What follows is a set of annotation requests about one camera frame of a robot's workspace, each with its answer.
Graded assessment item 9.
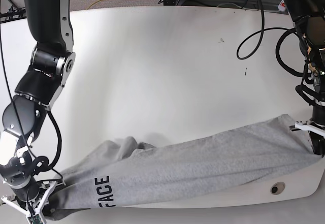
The black robot arm image left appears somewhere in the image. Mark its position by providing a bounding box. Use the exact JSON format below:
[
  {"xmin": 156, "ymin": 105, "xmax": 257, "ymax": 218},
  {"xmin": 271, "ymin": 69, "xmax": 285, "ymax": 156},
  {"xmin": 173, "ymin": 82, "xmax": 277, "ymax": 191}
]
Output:
[{"xmin": 1, "ymin": 0, "xmax": 76, "ymax": 223}]

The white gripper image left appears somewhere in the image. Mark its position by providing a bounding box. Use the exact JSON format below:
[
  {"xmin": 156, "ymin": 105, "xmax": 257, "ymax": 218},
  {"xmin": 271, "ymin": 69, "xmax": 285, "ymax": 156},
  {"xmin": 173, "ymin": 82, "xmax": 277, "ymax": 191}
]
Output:
[{"xmin": 1, "ymin": 179, "xmax": 66, "ymax": 218}]

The grey Hugging Face T-shirt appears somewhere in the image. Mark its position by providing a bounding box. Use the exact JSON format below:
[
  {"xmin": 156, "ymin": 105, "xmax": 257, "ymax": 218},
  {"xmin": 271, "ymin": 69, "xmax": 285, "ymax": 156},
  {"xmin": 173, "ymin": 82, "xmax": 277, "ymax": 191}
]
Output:
[{"xmin": 43, "ymin": 114, "xmax": 320, "ymax": 220}]

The right table cable grommet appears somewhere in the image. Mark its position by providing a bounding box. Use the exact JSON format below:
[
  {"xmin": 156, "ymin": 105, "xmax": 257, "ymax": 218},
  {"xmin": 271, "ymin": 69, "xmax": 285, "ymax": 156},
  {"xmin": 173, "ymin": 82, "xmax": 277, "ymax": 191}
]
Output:
[{"xmin": 270, "ymin": 182, "xmax": 285, "ymax": 195}]

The white power strip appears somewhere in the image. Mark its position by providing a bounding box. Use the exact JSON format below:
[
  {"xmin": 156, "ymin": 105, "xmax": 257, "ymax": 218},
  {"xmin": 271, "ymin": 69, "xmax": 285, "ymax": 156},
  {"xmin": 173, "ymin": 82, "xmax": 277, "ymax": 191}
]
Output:
[{"xmin": 278, "ymin": 0, "xmax": 287, "ymax": 12}]

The wrist camera board image left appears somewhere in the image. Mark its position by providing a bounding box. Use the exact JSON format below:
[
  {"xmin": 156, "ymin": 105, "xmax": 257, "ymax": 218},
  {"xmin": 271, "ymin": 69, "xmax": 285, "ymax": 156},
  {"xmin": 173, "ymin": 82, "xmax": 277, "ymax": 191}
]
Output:
[{"xmin": 26, "ymin": 214, "xmax": 46, "ymax": 224}]

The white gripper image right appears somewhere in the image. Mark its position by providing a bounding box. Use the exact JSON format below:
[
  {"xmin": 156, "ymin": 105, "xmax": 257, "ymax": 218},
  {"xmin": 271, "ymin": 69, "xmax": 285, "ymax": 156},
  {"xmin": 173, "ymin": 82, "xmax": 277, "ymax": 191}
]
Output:
[{"xmin": 288, "ymin": 118, "xmax": 325, "ymax": 156}]

